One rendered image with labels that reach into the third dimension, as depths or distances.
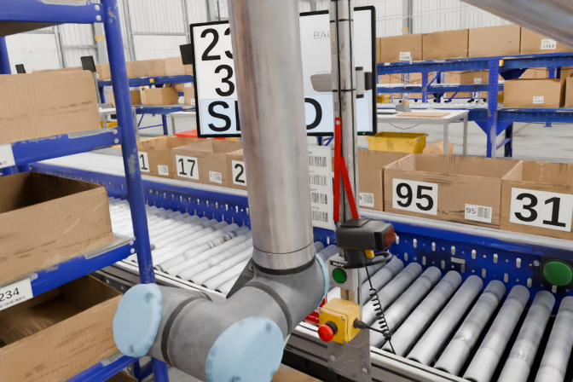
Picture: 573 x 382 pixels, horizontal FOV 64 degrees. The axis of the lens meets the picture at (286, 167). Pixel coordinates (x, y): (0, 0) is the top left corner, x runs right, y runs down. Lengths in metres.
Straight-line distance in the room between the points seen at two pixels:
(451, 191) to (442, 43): 4.83
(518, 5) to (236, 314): 0.44
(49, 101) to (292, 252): 0.45
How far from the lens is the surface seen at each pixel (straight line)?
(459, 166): 1.87
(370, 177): 1.69
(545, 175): 1.81
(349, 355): 1.21
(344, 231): 0.99
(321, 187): 1.07
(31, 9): 0.78
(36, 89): 0.80
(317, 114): 1.14
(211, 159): 2.20
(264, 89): 0.55
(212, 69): 1.24
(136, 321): 0.64
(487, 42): 6.17
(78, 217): 0.85
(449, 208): 1.61
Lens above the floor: 1.43
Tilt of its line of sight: 12 degrees down
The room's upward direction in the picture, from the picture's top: 4 degrees counter-clockwise
